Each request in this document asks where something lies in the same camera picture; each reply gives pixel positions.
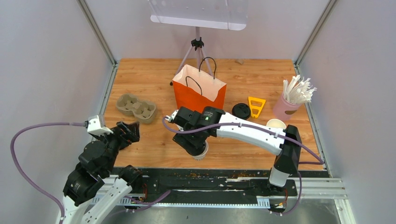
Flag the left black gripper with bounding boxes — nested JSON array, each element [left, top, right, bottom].
[[94, 120, 141, 174]]

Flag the cardboard cup carrier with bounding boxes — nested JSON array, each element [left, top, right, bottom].
[[116, 93, 157, 124]]

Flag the orange paper bag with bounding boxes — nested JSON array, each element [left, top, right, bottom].
[[171, 64, 227, 112]]

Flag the black cup lid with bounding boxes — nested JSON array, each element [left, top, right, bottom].
[[232, 103, 251, 120]]

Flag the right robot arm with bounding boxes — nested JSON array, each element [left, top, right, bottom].
[[163, 106, 302, 195]]

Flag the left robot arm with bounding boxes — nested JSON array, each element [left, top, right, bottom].
[[58, 121, 143, 224]]

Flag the yellow plastic triangle tool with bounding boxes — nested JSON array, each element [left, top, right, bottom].
[[248, 96, 266, 118]]

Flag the white paper cup stack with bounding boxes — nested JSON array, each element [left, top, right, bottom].
[[266, 119, 287, 129]]

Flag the pink straw holder cup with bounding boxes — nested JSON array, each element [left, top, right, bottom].
[[273, 94, 302, 121]]

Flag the tripod stand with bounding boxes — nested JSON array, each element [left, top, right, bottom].
[[175, 27, 217, 78]]

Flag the white wrapped straws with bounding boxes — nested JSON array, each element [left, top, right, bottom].
[[282, 75, 317, 105]]

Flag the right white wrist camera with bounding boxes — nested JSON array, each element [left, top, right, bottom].
[[164, 109, 179, 123]]

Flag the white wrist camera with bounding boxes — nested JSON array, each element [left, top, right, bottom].
[[86, 115, 113, 136], [164, 109, 179, 123]]

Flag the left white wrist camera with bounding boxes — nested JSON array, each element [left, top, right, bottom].
[[86, 115, 113, 136]]

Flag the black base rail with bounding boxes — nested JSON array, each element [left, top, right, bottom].
[[102, 167, 319, 206]]

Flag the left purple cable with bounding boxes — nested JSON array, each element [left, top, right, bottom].
[[10, 122, 89, 224]]

